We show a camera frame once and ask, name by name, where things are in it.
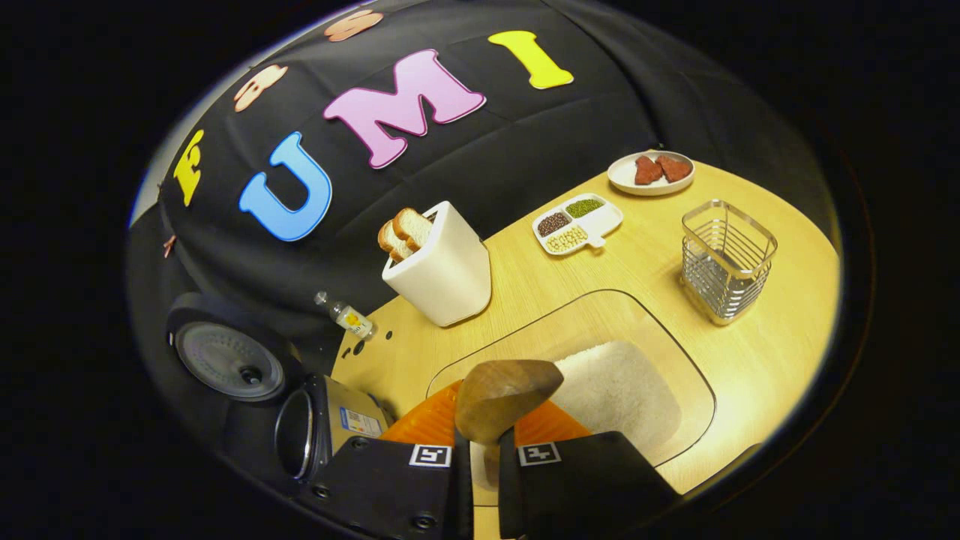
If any white rice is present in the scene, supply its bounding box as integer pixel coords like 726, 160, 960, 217
551, 340, 683, 458

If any white divided bean dish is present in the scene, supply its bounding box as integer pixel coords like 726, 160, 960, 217
532, 193, 624, 257

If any black backdrop cloth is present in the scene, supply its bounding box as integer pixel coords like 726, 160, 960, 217
126, 0, 837, 421

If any metal wire chopstick holder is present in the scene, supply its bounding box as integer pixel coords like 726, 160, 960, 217
680, 199, 779, 326

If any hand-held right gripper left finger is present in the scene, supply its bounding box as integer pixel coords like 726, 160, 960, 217
296, 379, 475, 540

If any glass bottle with yellow label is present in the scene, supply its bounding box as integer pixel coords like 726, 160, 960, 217
313, 291, 378, 341

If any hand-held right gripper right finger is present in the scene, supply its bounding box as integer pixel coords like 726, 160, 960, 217
499, 401, 680, 540

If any clear plastic rice box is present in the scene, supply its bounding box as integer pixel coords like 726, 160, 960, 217
425, 289, 717, 507

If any wooden spoon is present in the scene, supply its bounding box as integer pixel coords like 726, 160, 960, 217
455, 360, 565, 492

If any dark rice cooker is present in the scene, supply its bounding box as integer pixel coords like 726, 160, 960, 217
165, 291, 396, 500

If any white round plate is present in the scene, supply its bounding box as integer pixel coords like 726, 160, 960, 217
607, 150, 696, 197

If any white toaster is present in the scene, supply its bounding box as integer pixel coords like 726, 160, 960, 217
381, 200, 493, 328

